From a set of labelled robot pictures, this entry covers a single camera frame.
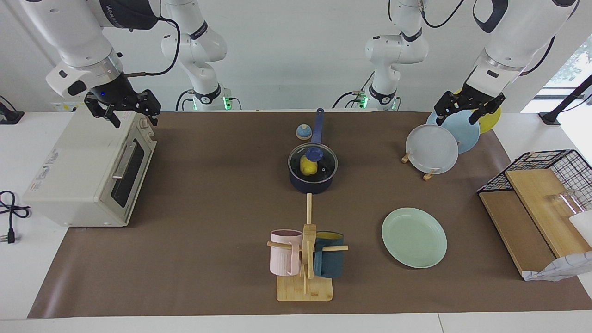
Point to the brown table mat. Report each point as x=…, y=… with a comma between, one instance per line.
x=208, y=208

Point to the beige toaster oven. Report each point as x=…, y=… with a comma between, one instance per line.
x=69, y=175

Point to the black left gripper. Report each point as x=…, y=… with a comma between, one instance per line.
x=469, y=99

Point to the grey plate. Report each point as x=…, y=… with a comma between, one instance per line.
x=431, y=150

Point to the glass lid with blue knob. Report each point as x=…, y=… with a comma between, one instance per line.
x=326, y=166

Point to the dark blue saucepan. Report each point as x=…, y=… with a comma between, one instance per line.
x=314, y=186

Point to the yellow plate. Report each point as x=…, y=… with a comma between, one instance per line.
x=491, y=120

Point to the light blue plate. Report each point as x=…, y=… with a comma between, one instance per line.
x=467, y=134

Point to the small blue bell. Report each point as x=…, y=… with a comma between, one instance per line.
x=303, y=133

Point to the white power strip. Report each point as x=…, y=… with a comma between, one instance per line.
x=64, y=107

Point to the yellow lemon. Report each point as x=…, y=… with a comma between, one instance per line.
x=307, y=167

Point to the wooden plate rack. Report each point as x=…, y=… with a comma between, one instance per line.
x=428, y=176

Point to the pink mug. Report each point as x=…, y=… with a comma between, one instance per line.
x=283, y=259

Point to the white patterned cloth bag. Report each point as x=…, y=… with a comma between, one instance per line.
x=564, y=268

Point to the white cup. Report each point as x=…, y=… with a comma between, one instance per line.
x=583, y=226

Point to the mint green plate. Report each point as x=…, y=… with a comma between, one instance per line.
x=414, y=238

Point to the black clamp mount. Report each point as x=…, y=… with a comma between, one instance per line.
x=9, y=118

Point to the wooden mug tree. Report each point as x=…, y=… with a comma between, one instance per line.
x=305, y=289

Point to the dark teal mug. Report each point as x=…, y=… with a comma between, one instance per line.
x=329, y=263

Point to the clear glass cup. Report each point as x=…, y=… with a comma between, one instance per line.
x=564, y=201

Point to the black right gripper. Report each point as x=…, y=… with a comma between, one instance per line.
x=111, y=95

